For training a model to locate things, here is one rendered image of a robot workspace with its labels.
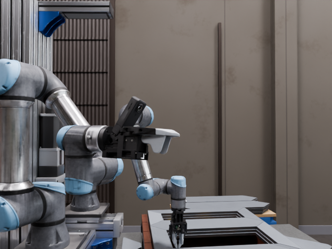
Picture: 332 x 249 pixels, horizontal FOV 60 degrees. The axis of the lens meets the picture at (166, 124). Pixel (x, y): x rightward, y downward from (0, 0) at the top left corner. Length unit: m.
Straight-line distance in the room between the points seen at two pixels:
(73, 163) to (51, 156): 0.54
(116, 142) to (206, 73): 3.44
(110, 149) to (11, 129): 0.37
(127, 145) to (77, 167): 0.17
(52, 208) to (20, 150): 0.24
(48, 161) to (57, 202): 0.30
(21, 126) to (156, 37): 3.37
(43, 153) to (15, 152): 0.38
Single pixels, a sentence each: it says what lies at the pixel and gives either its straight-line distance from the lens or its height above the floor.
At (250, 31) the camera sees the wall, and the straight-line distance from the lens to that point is 4.42.
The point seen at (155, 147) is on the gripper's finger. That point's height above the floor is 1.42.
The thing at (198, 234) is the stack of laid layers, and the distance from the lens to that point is 1.86.
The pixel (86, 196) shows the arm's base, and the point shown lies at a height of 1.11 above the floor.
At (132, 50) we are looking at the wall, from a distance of 4.19.
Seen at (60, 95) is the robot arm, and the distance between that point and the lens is 1.07.
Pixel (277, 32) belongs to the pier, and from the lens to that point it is 4.35.
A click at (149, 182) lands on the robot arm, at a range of 1.38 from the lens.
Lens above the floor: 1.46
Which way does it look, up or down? 1 degrees up
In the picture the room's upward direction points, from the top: straight up
